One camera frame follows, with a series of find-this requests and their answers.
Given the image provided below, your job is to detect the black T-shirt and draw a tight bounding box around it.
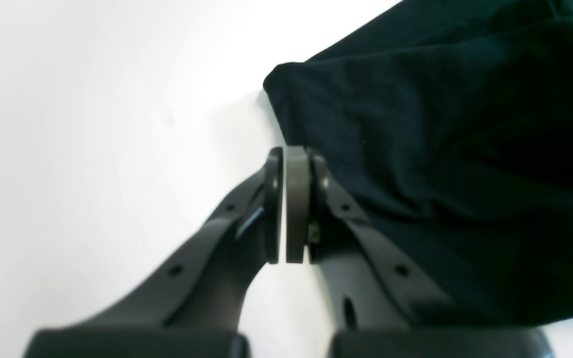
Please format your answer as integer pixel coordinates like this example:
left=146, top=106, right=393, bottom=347
left=263, top=0, right=573, bottom=324

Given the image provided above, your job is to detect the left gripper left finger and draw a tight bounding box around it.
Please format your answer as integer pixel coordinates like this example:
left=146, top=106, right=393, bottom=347
left=25, top=147, right=284, bottom=358

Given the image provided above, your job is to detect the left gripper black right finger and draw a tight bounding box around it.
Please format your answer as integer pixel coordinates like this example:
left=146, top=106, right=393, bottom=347
left=285, top=146, right=553, bottom=358

